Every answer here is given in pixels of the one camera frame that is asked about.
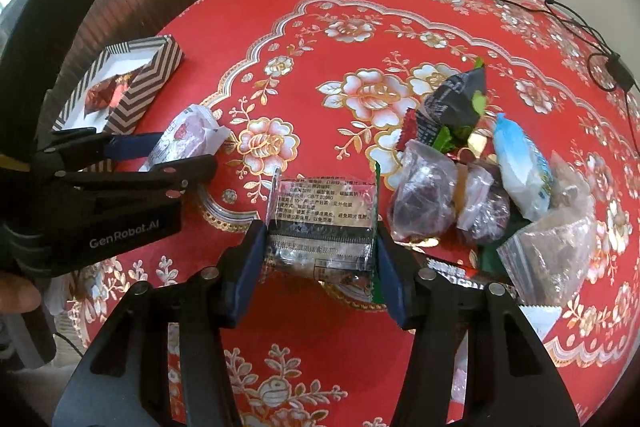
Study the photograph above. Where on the blue and white snack packet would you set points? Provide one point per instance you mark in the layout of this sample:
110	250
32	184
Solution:
520	167

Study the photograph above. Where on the clear green-edged snack packet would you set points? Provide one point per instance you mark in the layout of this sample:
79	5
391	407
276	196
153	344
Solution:
325	217

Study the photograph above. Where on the red and black snack packet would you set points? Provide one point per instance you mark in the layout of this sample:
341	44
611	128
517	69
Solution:
460	272

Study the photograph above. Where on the pink and white snack packet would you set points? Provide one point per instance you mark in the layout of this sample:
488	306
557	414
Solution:
185	132

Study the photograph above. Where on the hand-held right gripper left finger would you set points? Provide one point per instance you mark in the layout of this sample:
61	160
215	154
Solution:
247	267

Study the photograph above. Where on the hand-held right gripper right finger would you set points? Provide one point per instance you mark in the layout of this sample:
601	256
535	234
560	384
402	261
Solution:
392	277

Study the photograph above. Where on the red floral tablecloth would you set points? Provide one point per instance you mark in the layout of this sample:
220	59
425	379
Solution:
350	57

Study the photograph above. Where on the clear packet with beige filling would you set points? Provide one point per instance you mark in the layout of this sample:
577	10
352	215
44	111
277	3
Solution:
550	252

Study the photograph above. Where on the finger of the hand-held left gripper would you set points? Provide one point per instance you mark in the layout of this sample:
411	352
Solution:
165	177
135	145

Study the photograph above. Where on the striped cardboard box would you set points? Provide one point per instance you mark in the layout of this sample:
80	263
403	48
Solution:
145	77

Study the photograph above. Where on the person's left hand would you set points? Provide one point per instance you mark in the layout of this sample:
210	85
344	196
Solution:
17	292

